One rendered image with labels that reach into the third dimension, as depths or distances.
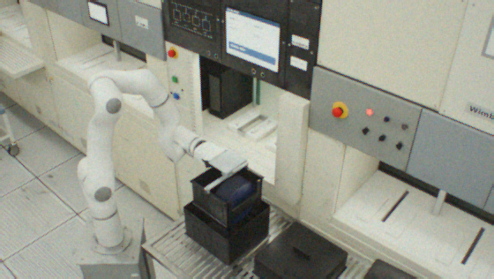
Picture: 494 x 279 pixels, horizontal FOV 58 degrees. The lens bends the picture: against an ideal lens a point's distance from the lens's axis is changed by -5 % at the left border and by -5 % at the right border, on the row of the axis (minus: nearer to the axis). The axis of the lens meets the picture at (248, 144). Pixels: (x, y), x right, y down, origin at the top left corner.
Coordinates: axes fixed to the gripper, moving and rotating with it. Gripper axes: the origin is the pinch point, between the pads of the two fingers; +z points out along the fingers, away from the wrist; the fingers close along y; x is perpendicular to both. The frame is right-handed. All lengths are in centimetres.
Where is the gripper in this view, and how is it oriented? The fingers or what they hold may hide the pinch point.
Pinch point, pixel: (227, 164)
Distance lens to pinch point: 190.3
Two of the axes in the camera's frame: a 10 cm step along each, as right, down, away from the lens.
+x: 0.2, -8.1, -5.9
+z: 7.4, 4.1, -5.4
